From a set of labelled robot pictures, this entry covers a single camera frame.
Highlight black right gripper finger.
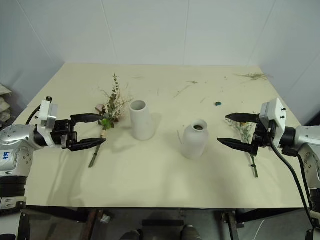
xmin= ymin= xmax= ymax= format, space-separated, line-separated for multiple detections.
xmin=217 ymin=137 xmax=259 ymax=157
xmin=224 ymin=112 xmax=261 ymax=124

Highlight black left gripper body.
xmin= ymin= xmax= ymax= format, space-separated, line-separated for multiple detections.
xmin=50 ymin=119 xmax=79 ymax=151

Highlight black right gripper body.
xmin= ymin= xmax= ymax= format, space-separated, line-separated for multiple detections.
xmin=252 ymin=119 xmax=276 ymax=151

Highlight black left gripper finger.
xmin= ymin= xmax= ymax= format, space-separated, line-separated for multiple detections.
xmin=70 ymin=113 xmax=102 ymax=125
xmin=66 ymin=138 xmax=107 ymax=153

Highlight white bottle-shaped vase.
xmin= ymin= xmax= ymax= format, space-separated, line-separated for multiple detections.
xmin=182 ymin=118 xmax=209 ymax=160

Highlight white cylinder vase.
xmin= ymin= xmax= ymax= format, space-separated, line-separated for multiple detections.
xmin=129 ymin=99 xmax=156 ymax=141

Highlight thin yellow flower bunch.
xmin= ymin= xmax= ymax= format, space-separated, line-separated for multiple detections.
xmin=224 ymin=117 xmax=260 ymax=179

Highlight dried flower bouquet with leaves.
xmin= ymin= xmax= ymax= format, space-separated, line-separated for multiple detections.
xmin=87 ymin=73 xmax=134 ymax=169

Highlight dried grass twig pile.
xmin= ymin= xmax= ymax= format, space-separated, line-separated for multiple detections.
xmin=233 ymin=72 xmax=275 ymax=82

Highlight grey stacked sacks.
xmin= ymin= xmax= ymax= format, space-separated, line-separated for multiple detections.
xmin=0 ymin=83 xmax=13 ymax=129

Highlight loose dried stem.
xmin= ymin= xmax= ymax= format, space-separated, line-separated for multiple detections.
xmin=173 ymin=84 xmax=193 ymax=99

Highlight cream table cover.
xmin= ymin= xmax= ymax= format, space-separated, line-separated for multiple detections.
xmin=24 ymin=62 xmax=312 ymax=210

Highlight dark rounded shape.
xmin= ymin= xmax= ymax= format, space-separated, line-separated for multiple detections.
xmin=119 ymin=229 xmax=141 ymax=240
xmin=180 ymin=224 xmax=202 ymax=240

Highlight black flat block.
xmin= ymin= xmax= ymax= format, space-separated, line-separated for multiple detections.
xmin=141 ymin=219 xmax=176 ymax=229

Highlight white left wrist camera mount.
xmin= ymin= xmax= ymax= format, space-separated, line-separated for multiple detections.
xmin=36 ymin=95 xmax=59 ymax=131

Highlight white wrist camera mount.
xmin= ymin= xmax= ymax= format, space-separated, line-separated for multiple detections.
xmin=259 ymin=97 xmax=287 ymax=145
xmin=36 ymin=95 xmax=59 ymax=131

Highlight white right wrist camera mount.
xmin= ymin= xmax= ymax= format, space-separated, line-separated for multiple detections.
xmin=259 ymin=97 xmax=287 ymax=145

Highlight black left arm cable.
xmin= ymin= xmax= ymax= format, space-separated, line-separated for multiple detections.
xmin=24 ymin=104 xmax=42 ymax=126

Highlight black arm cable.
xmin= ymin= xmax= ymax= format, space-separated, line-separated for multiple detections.
xmin=24 ymin=104 xmax=42 ymax=126
xmin=268 ymin=138 xmax=316 ymax=232

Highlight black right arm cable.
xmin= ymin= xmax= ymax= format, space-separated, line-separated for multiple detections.
xmin=268 ymin=138 xmax=316 ymax=232

